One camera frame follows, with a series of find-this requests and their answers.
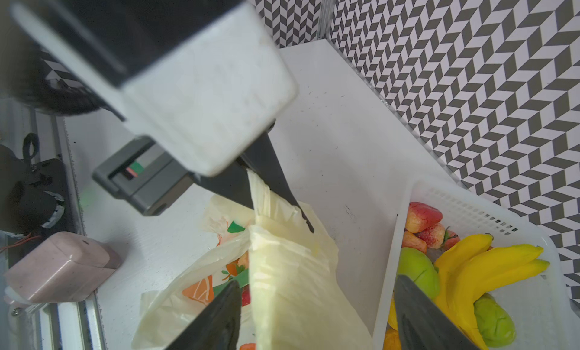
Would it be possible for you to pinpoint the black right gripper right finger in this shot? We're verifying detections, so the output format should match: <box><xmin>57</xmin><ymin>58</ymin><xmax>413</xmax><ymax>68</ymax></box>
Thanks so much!
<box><xmin>394</xmin><ymin>275</ymin><xmax>478</xmax><ymax>350</ymax></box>

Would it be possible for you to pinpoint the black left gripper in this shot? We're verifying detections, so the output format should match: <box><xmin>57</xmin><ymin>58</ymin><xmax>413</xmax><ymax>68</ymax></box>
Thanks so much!
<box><xmin>92</xmin><ymin>132</ymin><xmax>314</xmax><ymax>232</ymax></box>

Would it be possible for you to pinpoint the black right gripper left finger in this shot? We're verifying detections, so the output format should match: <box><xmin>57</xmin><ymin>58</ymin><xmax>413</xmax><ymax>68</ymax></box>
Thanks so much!
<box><xmin>167</xmin><ymin>281</ymin><xmax>242</xmax><ymax>350</ymax></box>

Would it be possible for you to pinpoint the translucent cream plastic bag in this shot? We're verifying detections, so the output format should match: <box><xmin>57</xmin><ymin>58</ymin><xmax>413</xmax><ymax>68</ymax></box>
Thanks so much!
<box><xmin>131</xmin><ymin>173</ymin><xmax>372</xmax><ymax>349</ymax></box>

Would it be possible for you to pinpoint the pink fake dragon fruit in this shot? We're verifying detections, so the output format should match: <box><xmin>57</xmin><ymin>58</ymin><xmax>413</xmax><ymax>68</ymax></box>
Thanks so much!
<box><xmin>241</xmin><ymin>285</ymin><xmax>251</xmax><ymax>307</ymax></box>

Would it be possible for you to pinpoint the yellow fake mango small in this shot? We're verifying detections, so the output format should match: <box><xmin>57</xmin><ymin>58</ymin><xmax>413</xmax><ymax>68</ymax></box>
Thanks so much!
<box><xmin>383</xmin><ymin>328</ymin><xmax>402</xmax><ymax>350</ymax></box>

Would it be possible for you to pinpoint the green fake custard apple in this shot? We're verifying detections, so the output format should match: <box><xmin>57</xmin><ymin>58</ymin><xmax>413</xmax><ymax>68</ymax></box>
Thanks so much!
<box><xmin>397</xmin><ymin>247</ymin><xmax>440</xmax><ymax>299</ymax></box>
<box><xmin>474</xmin><ymin>293</ymin><xmax>517</xmax><ymax>348</ymax></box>

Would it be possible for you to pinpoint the yellow fake banana bunch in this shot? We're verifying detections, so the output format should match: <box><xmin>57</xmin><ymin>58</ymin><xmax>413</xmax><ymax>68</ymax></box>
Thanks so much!
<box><xmin>387</xmin><ymin>233</ymin><xmax>551</xmax><ymax>350</ymax></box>

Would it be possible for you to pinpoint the red fake peach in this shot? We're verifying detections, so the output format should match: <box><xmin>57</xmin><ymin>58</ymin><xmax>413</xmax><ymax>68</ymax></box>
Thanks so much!
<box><xmin>402</xmin><ymin>231</ymin><xmax>427</xmax><ymax>254</ymax></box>
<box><xmin>442</xmin><ymin>229</ymin><xmax>461</xmax><ymax>251</ymax></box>
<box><xmin>415</xmin><ymin>223</ymin><xmax>446</xmax><ymax>250</ymax></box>
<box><xmin>405</xmin><ymin>202</ymin><xmax>443</xmax><ymax>234</ymax></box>

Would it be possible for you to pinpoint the white plastic basket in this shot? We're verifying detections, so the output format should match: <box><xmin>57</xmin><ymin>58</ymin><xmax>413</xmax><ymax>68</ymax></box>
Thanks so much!
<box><xmin>372</xmin><ymin>177</ymin><xmax>579</xmax><ymax>349</ymax></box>

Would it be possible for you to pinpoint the pink cloth pad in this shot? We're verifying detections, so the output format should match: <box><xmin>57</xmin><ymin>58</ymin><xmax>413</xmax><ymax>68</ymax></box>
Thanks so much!
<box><xmin>4</xmin><ymin>232</ymin><xmax>122</xmax><ymax>308</ymax></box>

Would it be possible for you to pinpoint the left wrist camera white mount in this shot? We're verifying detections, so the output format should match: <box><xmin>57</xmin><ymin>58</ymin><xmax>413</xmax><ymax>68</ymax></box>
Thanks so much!
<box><xmin>9</xmin><ymin>0</ymin><xmax>298</xmax><ymax>177</ymax></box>

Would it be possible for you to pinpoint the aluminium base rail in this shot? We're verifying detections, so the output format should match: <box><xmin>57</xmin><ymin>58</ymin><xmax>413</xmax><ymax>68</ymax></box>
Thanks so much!
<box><xmin>1</xmin><ymin>98</ymin><xmax>107</xmax><ymax>349</ymax></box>

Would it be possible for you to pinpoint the aluminium corner post right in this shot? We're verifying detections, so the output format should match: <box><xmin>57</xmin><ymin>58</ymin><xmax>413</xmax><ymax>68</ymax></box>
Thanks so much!
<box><xmin>317</xmin><ymin>0</ymin><xmax>336</xmax><ymax>40</ymax></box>

